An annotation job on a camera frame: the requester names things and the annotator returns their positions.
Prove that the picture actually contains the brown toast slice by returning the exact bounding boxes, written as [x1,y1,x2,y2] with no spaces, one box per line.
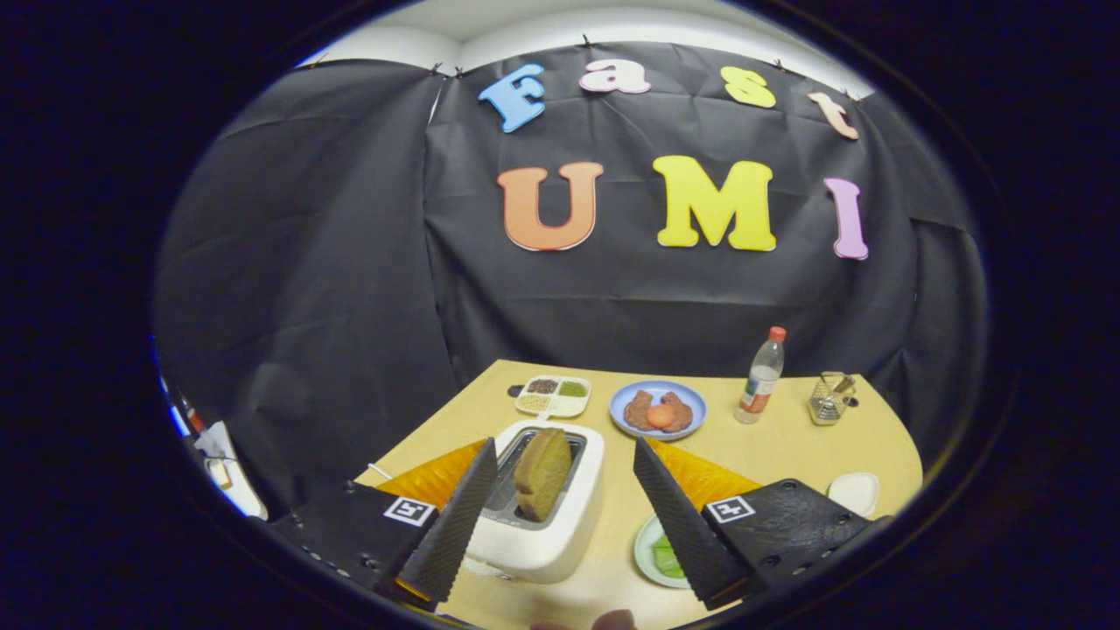
[513,428,573,522]

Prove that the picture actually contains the metal wire basket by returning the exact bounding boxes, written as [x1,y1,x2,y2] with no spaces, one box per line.
[808,372,857,427]

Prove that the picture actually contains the white square plate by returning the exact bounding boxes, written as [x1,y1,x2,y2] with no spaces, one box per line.
[827,472,880,517]

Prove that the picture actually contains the black backdrop cloth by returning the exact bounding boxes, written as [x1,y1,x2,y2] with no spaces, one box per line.
[153,42,990,517]

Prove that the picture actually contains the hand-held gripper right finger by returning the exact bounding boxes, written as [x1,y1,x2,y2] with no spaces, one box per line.
[633,436,876,612]

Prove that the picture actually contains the white divided seasoning tray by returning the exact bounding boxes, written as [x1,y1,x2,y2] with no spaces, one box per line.
[514,375,592,418]

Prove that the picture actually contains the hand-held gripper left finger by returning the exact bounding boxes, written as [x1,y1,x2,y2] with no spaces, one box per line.
[267,437,500,612]

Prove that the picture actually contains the blurred white clutter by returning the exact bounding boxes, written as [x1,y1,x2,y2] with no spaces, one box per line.
[157,376,268,519]

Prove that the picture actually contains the blue round plate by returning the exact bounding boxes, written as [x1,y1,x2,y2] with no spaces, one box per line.
[609,380,707,441]

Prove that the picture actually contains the green lettuce leaf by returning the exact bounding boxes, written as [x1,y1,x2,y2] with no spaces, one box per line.
[652,534,688,578]

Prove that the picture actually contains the pale green round plate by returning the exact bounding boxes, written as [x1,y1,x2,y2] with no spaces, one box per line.
[633,514,692,589]

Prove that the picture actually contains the clear plastic bottle red cap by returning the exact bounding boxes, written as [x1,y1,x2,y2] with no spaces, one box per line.
[735,326,787,424]

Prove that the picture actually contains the white toaster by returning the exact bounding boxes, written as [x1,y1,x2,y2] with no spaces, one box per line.
[464,420,605,585]

